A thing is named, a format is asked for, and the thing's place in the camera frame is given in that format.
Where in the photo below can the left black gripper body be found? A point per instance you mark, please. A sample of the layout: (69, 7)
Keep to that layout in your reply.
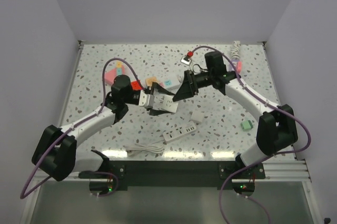
(134, 94)

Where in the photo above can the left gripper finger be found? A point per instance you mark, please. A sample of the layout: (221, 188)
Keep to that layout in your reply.
(157, 112)
(157, 88)

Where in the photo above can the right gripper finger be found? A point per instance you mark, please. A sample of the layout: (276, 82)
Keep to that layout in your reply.
(184, 92)
(190, 69)

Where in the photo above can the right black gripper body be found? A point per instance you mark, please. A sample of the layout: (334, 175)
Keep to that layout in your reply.
(199, 81)

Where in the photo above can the small white cube adapter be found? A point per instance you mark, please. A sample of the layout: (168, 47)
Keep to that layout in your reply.
(197, 117)

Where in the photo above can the white cube socket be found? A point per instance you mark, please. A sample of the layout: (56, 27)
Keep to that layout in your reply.
(165, 102)

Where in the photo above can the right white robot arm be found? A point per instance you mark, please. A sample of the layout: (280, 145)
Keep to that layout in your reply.
(276, 128)

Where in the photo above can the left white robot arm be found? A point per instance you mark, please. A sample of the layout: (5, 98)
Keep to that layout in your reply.
(56, 153)

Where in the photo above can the pink plug adapter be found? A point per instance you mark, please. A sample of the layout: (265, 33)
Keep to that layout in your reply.
(239, 66)

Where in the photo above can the beige dragon cube socket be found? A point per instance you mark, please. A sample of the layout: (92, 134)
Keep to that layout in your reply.
(149, 81)

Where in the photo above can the long white power strip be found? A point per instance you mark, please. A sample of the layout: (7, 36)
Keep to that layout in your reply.
(170, 82)

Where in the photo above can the red cube socket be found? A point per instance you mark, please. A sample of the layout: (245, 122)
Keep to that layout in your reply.
(136, 86)

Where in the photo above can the white usb power strip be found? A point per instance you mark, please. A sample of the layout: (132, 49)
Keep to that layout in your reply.
(179, 132)

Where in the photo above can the pink triangular power strip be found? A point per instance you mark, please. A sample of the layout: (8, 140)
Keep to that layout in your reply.
(110, 75)

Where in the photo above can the purple power strip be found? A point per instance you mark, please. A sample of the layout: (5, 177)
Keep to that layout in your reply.
(234, 65)

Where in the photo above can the green cube socket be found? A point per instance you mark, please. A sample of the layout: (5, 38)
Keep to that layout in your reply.
(246, 125)

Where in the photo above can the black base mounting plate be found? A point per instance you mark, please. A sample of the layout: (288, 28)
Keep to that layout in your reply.
(121, 175)

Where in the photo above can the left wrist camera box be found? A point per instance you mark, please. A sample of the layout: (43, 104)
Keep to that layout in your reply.
(146, 100)

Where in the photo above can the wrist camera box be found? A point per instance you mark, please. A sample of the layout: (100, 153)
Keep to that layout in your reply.
(146, 100)
(186, 60)

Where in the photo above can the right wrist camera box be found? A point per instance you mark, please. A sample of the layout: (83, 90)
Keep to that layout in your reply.
(186, 60)

